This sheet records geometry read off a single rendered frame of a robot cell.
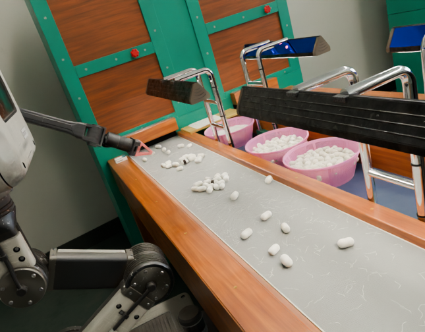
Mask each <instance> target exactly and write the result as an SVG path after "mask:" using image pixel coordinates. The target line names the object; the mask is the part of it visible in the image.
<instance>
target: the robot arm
mask: <svg viewBox="0 0 425 332"><path fill-rule="evenodd" d="M19 109H20V112H21V113H22V116H23V118H24V120H25V122H26V123H29V124H32V125H36V126H41V127H44V128H48V129H51V130H56V131H59V132H64V133H66V134H70V135H71V136H74V137H76V138H78V139H81V140H83V141H85V142H87V145H89V146H92V147H97V146H98V147H101V146H103V147H105V148H110V147H112V148H117V149H118V150H123V151H125V152H127V153H128V154H129V155H132V156H141V155H152V153H153V151H152V150H151V149H150V148H149V147H147V146H146V145H145V144H144V143H142V142H141V141H140V140H137V139H134V138H132V137H130V138H126V137H124V136H120V135H118V134H114V133H112V132H107V134H106V133H105V131H106V129H107V128H105V127H103V126H100V125H97V124H88V123H82V122H72V121H66V120H64V119H59V118H57V117H52V116H49V115H44V114H41V113H37V112H34V111H30V110H27V109H23V108H20V107H19ZM87 129H88V130H87ZM86 131H87V132H86ZM85 135H86V136H85ZM142 146H143V147H145V148H146V149H147V150H148V151H149V152H139V151H140V148H141V147H142Z"/></svg>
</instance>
